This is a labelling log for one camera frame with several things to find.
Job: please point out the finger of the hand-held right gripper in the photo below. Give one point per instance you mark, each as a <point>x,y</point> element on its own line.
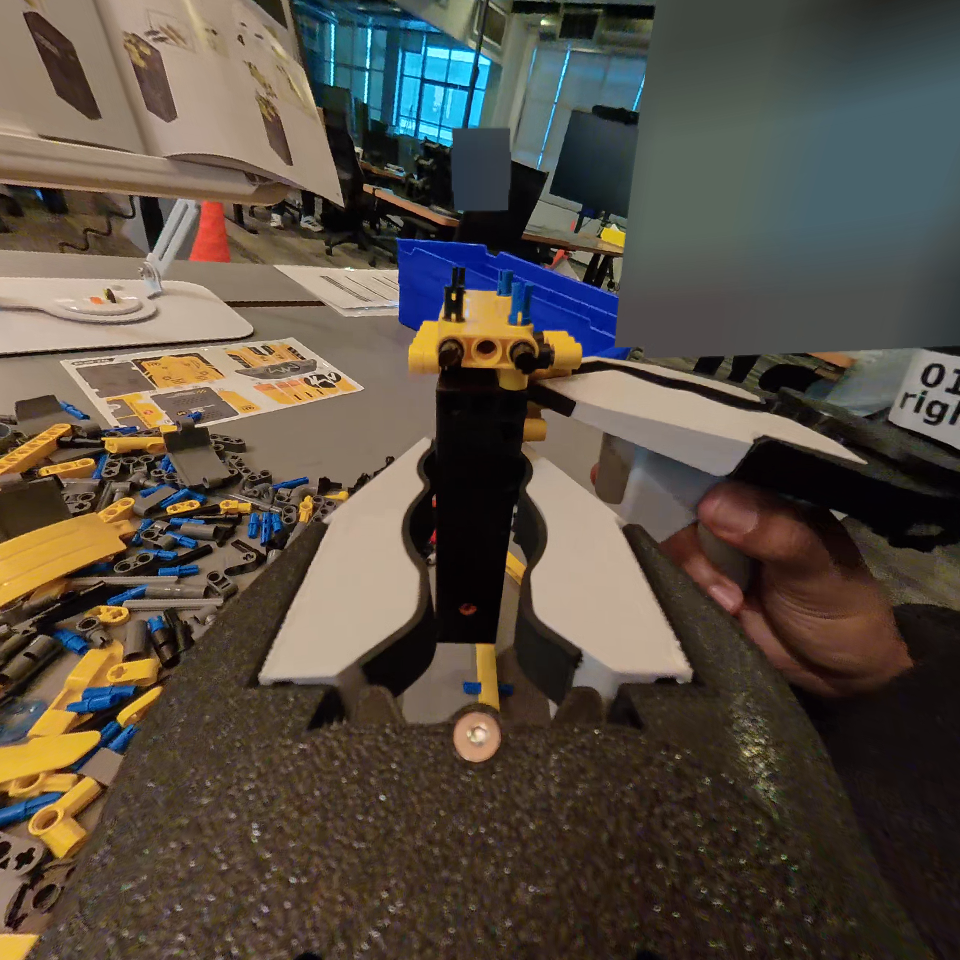
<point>675,379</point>
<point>675,427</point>

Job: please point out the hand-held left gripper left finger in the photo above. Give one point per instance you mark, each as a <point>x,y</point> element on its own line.
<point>337,600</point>

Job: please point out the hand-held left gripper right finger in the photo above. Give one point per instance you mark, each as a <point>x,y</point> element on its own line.
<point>600,600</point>

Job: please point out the black and yellow brick assembly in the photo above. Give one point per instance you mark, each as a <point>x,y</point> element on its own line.
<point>476,487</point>

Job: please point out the pile of brick parts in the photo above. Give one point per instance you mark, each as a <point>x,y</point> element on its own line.
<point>112,525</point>

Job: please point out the person's right hand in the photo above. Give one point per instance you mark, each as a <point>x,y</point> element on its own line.
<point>810,600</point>

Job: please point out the yellow beam with blue pins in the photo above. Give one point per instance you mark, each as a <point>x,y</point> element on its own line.
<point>487,675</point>

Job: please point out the blue storage bin white tag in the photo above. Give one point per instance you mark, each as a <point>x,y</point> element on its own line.
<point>555,300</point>

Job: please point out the yellow box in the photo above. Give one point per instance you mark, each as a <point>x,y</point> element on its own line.
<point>613,236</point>

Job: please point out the black monitor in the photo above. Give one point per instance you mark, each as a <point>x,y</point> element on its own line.
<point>592,161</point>

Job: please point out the yellow and grey sticker sheet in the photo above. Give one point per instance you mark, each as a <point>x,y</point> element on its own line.
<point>210,379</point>

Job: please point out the laminated paper sheet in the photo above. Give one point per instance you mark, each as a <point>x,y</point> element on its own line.
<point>345,289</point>

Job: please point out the white book stand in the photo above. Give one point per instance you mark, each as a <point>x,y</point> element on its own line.
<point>150,315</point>

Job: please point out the orange traffic cone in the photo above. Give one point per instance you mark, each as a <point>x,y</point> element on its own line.
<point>211,236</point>

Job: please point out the open instruction booklet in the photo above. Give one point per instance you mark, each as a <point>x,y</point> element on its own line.
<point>187,75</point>

